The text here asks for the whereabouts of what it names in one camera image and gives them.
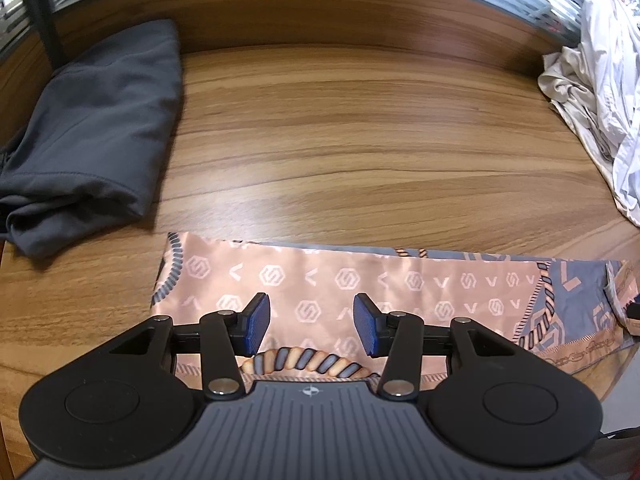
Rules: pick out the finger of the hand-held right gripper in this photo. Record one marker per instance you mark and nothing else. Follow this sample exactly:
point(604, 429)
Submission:
point(634, 317)

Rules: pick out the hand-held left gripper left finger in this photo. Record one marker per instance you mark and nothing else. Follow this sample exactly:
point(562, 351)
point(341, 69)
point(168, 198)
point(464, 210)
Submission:
point(256, 327)

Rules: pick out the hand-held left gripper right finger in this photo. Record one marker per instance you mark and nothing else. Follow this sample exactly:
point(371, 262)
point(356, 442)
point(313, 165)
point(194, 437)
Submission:
point(367, 327)

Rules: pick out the pink grey patterned scarf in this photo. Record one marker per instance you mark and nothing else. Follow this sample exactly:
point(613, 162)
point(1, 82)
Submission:
point(400, 285)

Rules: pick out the beige crumpled garment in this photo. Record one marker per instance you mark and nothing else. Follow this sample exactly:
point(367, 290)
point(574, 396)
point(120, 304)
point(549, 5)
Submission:
point(565, 85)

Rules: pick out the dark grey folded garment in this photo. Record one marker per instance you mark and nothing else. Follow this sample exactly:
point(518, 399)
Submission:
point(95, 130)

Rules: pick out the white crumpled shirt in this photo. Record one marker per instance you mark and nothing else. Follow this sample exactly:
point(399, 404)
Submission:
point(617, 60)

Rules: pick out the black metal post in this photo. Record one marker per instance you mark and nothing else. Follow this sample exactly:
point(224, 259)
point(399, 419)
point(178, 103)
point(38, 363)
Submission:
point(42, 15)

